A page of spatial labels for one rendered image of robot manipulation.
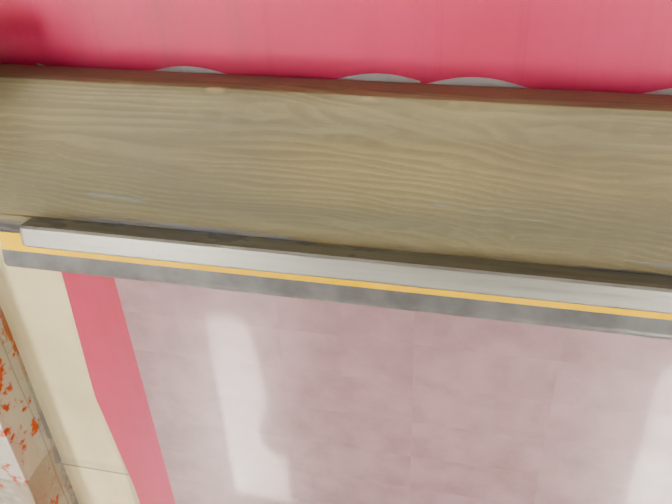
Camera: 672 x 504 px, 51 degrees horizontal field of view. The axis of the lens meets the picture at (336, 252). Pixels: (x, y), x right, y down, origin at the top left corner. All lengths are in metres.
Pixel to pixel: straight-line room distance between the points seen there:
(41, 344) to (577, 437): 0.33
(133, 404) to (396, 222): 0.26
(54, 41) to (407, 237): 0.18
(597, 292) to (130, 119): 0.20
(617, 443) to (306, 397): 0.18
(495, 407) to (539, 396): 0.03
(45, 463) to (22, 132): 0.28
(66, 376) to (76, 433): 0.06
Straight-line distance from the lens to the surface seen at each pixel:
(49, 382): 0.51
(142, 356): 0.45
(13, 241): 0.39
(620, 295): 0.29
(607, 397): 0.40
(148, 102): 0.31
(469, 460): 0.45
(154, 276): 0.35
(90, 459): 0.56
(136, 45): 0.34
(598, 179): 0.29
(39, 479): 0.56
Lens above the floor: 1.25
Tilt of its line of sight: 52 degrees down
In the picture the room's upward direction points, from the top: 159 degrees counter-clockwise
